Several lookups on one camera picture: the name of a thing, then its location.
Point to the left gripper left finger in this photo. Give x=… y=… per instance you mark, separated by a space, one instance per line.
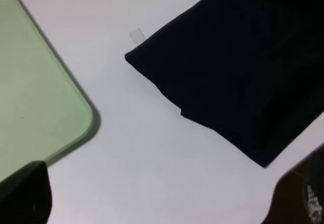
x=26 y=195

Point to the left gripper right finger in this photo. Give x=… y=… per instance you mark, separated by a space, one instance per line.
x=298 y=196

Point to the black short sleeve shirt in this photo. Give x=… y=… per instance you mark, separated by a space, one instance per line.
x=251 y=70

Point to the green plastic tray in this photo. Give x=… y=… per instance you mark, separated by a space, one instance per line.
x=44 y=113

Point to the clear tape piece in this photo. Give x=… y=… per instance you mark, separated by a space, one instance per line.
x=137 y=36

